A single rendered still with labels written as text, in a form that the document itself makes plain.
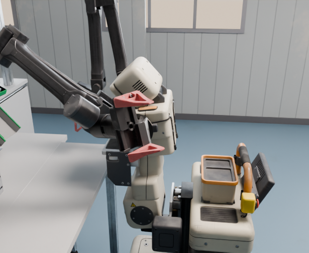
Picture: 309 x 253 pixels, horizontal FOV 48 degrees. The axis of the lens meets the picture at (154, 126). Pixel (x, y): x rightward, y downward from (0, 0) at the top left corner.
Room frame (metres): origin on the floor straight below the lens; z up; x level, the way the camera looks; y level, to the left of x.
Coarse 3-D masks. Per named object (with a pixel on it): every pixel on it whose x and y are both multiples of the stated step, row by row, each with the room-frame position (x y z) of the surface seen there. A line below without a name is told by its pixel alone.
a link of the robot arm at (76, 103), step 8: (72, 96) 0.74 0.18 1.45; (80, 96) 0.72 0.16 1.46; (72, 104) 0.72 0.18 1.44; (80, 104) 0.70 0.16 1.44; (88, 104) 0.72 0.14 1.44; (104, 104) 0.79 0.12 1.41; (64, 112) 0.72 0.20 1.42; (72, 112) 0.69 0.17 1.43; (80, 112) 0.70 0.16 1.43; (88, 112) 0.71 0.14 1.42; (96, 112) 0.72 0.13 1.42; (104, 112) 0.79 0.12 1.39; (72, 120) 0.71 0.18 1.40; (80, 120) 0.70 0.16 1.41; (88, 120) 0.71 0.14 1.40; (96, 120) 0.72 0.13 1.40; (88, 128) 0.72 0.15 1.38
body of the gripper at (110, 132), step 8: (128, 112) 0.71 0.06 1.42; (104, 120) 0.72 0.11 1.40; (112, 120) 0.68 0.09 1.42; (128, 120) 0.70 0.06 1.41; (136, 120) 0.71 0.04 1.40; (104, 128) 0.71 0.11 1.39; (112, 128) 0.69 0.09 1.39; (128, 128) 0.68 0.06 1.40; (112, 136) 0.70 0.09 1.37; (120, 136) 0.67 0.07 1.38; (128, 136) 0.69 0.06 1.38; (120, 144) 0.67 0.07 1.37; (128, 144) 0.68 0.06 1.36
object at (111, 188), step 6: (108, 180) 1.63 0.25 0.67; (108, 186) 1.63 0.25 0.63; (114, 186) 1.63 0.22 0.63; (108, 192) 1.63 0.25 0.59; (114, 192) 1.63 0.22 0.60; (108, 198) 1.63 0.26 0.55; (114, 198) 1.63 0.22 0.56; (108, 204) 1.63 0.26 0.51; (114, 204) 1.63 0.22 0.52; (108, 210) 1.63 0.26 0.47; (114, 210) 1.63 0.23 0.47; (108, 216) 1.63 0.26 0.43; (114, 216) 1.63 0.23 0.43; (114, 222) 1.63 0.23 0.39; (114, 228) 1.63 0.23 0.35; (114, 234) 1.63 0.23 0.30; (114, 240) 1.63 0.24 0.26; (114, 246) 1.63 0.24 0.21; (114, 252) 1.64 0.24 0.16
